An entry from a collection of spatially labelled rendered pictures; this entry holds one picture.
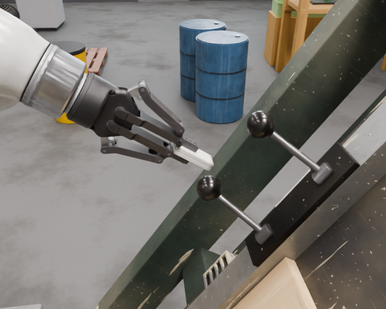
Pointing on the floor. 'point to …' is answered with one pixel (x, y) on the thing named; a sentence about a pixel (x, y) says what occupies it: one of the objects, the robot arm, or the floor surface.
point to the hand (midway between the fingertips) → (192, 154)
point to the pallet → (95, 59)
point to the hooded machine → (41, 14)
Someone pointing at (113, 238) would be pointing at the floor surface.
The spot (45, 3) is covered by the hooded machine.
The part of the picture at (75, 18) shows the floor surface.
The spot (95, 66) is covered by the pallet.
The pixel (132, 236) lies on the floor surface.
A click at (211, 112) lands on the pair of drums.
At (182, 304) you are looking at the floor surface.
